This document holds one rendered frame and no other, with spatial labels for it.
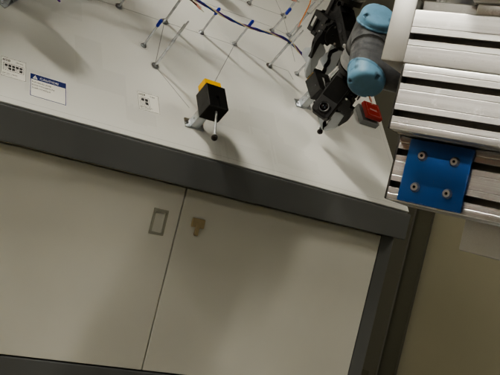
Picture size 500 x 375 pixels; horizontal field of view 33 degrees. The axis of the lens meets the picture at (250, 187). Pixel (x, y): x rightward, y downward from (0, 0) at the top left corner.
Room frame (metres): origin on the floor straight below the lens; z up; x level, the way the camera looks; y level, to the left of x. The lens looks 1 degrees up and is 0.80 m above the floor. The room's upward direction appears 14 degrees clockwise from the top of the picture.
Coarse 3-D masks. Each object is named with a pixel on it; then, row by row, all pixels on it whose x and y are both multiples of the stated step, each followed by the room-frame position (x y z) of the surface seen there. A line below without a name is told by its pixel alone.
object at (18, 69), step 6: (6, 60) 1.60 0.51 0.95; (12, 60) 1.61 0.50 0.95; (18, 60) 1.62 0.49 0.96; (6, 66) 1.59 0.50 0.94; (12, 66) 1.60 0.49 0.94; (18, 66) 1.61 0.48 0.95; (24, 66) 1.62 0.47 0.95; (6, 72) 1.58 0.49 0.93; (12, 72) 1.59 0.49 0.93; (18, 72) 1.60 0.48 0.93; (24, 72) 1.61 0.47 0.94; (18, 78) 1.59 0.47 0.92; (24, 78) 1.60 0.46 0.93
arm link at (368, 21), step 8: (368, 8) 1.71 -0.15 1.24; (376, 8) 1.71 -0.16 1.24; (384, 8) 1.72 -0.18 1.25; (360, 16) 1.71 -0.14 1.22; (368, 16) 1.69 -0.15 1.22; (376, 16) 1.70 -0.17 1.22; (384, 16) 1.70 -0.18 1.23; (360, 24) 1.71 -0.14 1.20; (368, 24) 1.69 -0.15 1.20; (376, 24) 1.69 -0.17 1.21; (384, 24) 1.69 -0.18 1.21; (352, 32) 1.75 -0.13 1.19; (360, 32) 1.71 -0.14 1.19; (368, 32) 1.70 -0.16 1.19; (376, 32) 1.70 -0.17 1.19; (384, 32) 1.70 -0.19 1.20; (352, 40) 1.72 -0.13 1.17; (384, 40) 1.78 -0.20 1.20
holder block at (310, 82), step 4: (316, 72) 2.01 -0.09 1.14; (312, 76) 2.01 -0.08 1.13; (316, 76) 2.00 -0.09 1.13; (320, 76) 2.01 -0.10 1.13; (324, 76) 2.02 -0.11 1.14; (328, 76) 2.03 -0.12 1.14; (308, 80) 2.02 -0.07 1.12; (312, 80) 2.01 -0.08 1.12; (316, 80) 2.00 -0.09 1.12; (320, 80) 2.00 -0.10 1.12; (324, 80) 2.01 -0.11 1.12; (328, 80) 2.02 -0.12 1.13; (308, 84) 2.02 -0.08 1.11; (312, 84) 2.01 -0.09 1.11; (316, 84) 1.99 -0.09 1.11; (320, 84) 1.99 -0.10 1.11; (308, 88) 2.02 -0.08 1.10; (312, 88) 2.00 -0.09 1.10; (316, 88) 1.99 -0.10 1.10; (320, 88) 1.98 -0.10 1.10; (312, 92) 2.00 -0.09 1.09; (316, 92) 1.99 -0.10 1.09; (312, 96) 2.00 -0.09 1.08
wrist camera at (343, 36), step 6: (336, 12) 1.96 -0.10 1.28; (342, 12) 1.95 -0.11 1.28; (348, 12) 1.96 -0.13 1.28; (336, 18) 1.96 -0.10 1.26; (342, 18) 1.94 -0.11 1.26; (348, 18) 1.96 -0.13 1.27; (354, 18) 1.97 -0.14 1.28; (336, 24) 1.96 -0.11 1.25; (342, 24) 1.94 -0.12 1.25; (348, 24) 1.95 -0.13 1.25; (354, 24) 1.96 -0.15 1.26; (342, 30) 1.94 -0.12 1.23; (348, 30) 1.94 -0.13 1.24; (342, 36) 1.93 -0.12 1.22; (348, 36) 1.93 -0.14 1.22; (342, 42) 1.93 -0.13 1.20; (342, 48) 1.93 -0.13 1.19
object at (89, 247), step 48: (0, 144) 1.58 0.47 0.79; (0, 192) 1.59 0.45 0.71; (48, 192) 1.64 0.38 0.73; (96, 192) 1.69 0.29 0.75; (144, 192) 1.74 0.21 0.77; (0, 240) 1.60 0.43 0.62; (48, 240) 1.65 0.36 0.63; (96, 240) 1.70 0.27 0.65; (144, 240) 1.75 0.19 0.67; (0, 288) 1.61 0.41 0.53; (48, 288) 1.66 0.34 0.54; (96, 288) 1.71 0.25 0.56; (144, 288) 1.77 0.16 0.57; (0, 336) 1.62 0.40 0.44; (48, 336) 1.67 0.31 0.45; (96, 336) 1.72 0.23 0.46; (144, 336) 1.78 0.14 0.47
